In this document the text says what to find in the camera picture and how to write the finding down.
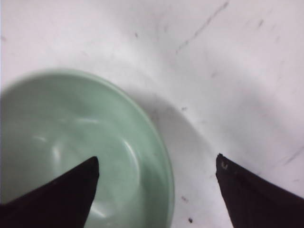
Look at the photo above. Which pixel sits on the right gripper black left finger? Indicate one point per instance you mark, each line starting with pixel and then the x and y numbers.
pixel 64 202

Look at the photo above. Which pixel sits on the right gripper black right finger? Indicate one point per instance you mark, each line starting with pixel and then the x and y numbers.
pixel 253 202

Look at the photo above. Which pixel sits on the light green bowl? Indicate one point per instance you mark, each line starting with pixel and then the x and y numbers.
pixel 54 120

